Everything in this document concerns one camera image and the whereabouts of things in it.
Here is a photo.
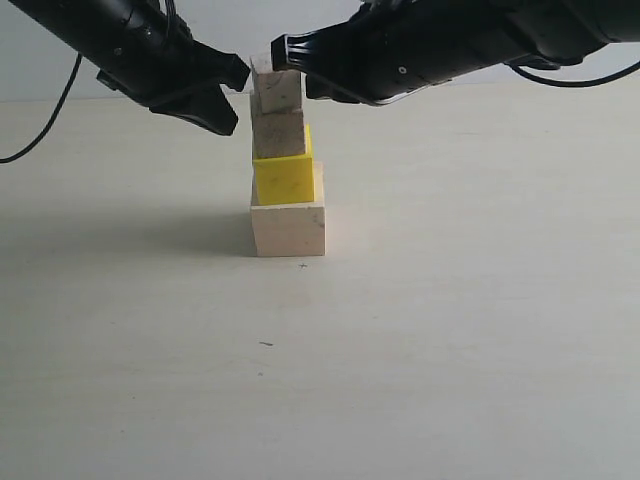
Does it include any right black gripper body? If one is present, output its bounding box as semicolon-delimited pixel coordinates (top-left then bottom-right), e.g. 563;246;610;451
349;1;585;104

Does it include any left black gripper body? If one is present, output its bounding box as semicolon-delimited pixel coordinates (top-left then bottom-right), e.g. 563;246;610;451
74;1;220;109

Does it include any small light wooden cube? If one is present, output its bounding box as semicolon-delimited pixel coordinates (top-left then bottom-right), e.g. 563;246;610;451
250;53;302;114

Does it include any medium striped wooden cube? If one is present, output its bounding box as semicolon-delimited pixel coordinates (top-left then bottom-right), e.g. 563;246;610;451
250;92;306;159

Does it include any yellow painted cube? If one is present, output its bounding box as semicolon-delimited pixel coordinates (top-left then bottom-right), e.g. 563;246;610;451
252;124;316;206

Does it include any large light wooden cube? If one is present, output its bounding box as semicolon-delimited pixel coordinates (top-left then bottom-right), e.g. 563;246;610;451
250;162;327;258

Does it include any left grey black robot arm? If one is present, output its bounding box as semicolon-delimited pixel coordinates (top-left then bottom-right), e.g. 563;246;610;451
15;0;250;136

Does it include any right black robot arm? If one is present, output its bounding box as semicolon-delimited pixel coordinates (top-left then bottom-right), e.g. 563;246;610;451
270;1;639;106

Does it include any right black cable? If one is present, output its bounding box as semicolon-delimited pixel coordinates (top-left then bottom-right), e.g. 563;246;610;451
504;57;640;89

